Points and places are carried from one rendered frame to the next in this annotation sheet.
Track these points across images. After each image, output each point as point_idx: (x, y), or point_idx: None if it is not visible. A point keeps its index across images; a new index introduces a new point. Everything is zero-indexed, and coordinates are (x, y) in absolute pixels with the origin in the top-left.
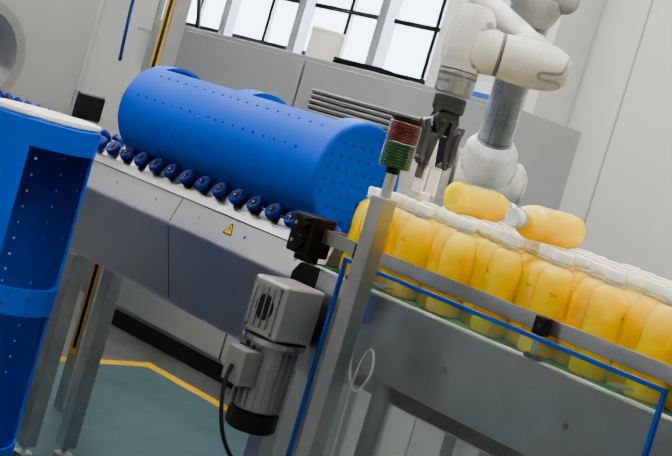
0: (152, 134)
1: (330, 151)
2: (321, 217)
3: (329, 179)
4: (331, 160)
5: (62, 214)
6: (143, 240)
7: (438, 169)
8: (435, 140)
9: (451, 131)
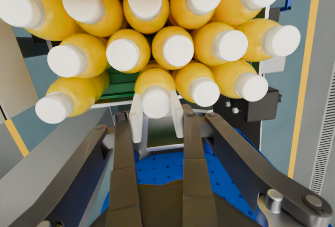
0: None
1: (254, 214)
2: (263, 100)
3: (224, 183)
4: (241, 203)
5: None
6: None
7: (137, 119)
8: (196, 153)
9: (124, 201)
